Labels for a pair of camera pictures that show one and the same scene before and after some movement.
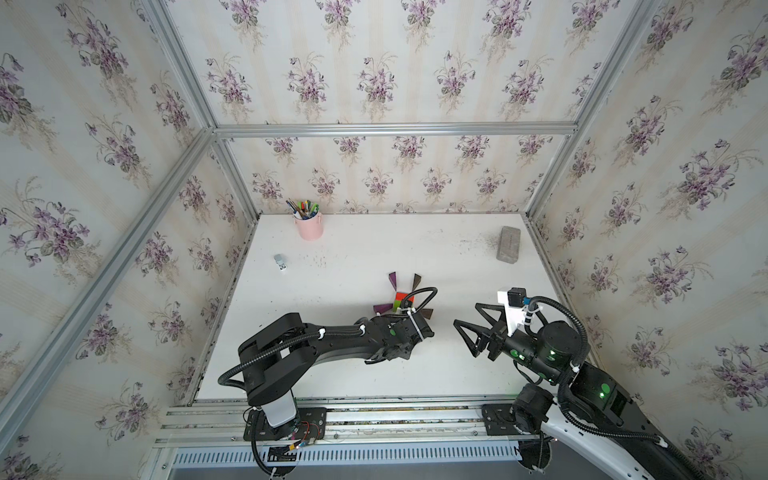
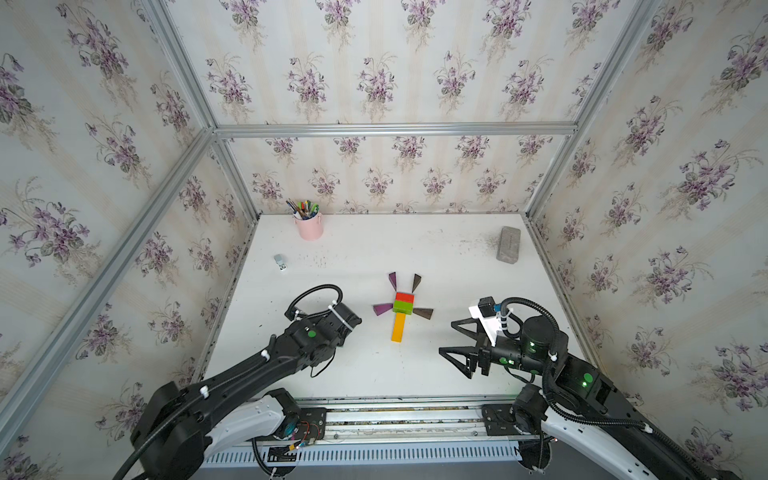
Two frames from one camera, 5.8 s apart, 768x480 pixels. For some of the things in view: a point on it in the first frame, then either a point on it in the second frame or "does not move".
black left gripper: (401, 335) to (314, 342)
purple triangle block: (382, 307) does not move
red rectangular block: (399, 296) does not move
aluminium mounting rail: (410, 421) does not move
